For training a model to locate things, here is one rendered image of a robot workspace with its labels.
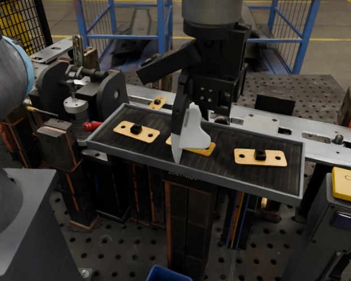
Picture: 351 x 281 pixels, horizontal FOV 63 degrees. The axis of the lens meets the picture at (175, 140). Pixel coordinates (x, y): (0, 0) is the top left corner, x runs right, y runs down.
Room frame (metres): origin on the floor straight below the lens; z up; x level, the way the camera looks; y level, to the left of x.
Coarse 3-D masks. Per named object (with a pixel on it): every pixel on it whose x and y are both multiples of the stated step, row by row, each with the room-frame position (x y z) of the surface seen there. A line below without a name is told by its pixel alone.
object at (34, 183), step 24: (24, 192) 0.34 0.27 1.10; (48, 192) 0.34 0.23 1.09; (24, 216) 0.28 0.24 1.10; (48, 216) 0.33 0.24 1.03; (0, 240) 0.24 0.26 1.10; (24, 240) 0.25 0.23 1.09; (48, 240) 0.31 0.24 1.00; (0, 264) 0.20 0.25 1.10; (24, 264) 0.23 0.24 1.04; (48, 264) 0.28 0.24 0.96; (72, 264) 0.34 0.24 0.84
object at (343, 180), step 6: (336, 168) 0.33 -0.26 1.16; (342, 168) 0.33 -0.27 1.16; (336, 174) 0.32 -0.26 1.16; (342, 174) 0.32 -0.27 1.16; (348, 174) 0.32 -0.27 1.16; (336, 180) 0.31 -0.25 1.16; (342, 180) 0.31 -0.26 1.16; (348, 180) 0.31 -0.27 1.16; (336, 186) 0.30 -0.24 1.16; (342, 186) 0.30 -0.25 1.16; (348, 186) 0.30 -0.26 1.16; (336, 192) 0.28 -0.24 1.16; (342, 192) 0.28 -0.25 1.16; (348, 192) 0.28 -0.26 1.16; (342, 198) 0.28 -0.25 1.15; (348, 198) 0.28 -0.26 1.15
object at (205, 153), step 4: (168, 140) 0.40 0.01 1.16; (168, 144) 0.39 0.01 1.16; (212, 144) 0.39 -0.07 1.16; (212, 148) 0.38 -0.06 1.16; (192, 152) 0.37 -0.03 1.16; (196, 152) 0.37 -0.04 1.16; (200, 152) 0.37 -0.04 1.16; (204, 152) 0.37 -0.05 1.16; (208, 152) 0.37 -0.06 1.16; (204, 156) 0.36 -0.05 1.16; (208, 156) 0.36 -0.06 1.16
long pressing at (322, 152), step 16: (32, 64) 1.10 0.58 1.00; (80, 80) 0.95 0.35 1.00; (144, 96) 0.84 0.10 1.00; (240, 112) 0.74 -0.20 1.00; (256, 112) 0.74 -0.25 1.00; (288, 128) 0.66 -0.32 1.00; (304, 128) 0.66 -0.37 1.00; (320, 128) 0.66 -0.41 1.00; (336, 128) 0.66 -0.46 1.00; (320, 144) 0.59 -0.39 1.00; (336, 144) 0.59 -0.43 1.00; (320, 160) 0.53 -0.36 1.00; (336, 160) 0.52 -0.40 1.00
